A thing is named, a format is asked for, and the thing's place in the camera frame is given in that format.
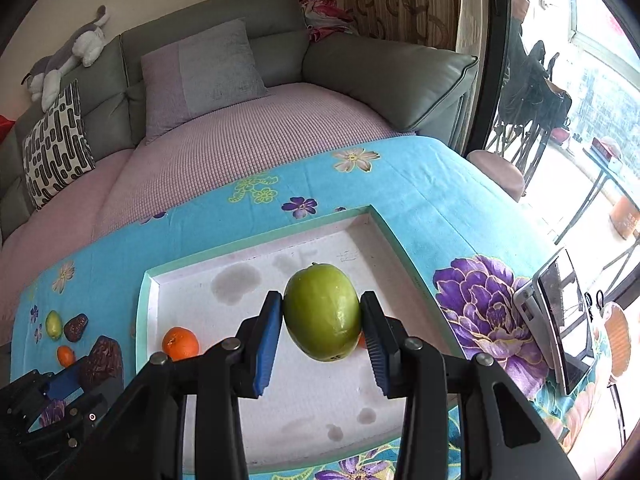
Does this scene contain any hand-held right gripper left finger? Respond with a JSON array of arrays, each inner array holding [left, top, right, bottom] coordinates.
[[47, 290, 284, 480]]

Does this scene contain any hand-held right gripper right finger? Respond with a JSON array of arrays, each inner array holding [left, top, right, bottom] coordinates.
[[360, 290, 581, 480]]

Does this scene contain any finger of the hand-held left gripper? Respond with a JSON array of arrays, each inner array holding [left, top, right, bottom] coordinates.
[[35, 360, 86, 403], [30, 379, 126, 438]]

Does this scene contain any dark avocado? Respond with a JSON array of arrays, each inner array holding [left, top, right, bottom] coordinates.
[[63, 313, 90, 343], [79, 336, 124, 393]]

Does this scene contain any green mango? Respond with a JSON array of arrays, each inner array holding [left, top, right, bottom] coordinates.
[[283, 263, 362, 362]]

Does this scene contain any white tray with green rim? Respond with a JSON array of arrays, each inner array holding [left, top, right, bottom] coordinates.
[[136, 204, 463, 476]]

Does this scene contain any grey tablet stand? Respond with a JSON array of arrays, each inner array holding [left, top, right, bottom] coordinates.
[[514, 280, 543, 328]]

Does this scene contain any pink waffle sofa cover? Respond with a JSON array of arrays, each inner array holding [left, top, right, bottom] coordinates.
[[0, 82, 416, 331]]

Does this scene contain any round pink stool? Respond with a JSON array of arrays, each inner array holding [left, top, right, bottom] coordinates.
[[467, 149, 526, 201]]

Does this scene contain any black and white patterned cushion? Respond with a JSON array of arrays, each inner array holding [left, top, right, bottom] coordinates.
[[22, 79, 96, 211]]

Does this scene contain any orange woven chair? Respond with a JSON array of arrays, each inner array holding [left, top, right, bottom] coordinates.
[[602, 302, 631, 376]]

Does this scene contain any grey sofa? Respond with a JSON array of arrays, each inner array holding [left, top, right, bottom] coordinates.
[[0, 0, 480, 241]]

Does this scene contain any grey and pink cushion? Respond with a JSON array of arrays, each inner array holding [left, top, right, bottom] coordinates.
[[140, 18, 271, 140]]

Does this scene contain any balcony folding table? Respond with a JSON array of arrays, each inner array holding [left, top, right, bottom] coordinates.
[[555, 145, 640, 246]]

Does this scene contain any black folding chair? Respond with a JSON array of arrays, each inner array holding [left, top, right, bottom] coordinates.
[[500, 0, 573, 171]]

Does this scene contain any pink crumpled cloth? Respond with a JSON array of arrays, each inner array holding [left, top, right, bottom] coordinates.
[[299, 0, 358, 43]]

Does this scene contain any grey and white plush cat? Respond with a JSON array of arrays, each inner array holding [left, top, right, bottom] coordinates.
[[21, 5, 111, 112]]

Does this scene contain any brown patterned curtain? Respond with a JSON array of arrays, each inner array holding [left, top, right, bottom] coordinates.
[[340, 0, 488, 56]]

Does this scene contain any black sliding door frame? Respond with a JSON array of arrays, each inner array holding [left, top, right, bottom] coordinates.
[[462, 0, 513, 158]]

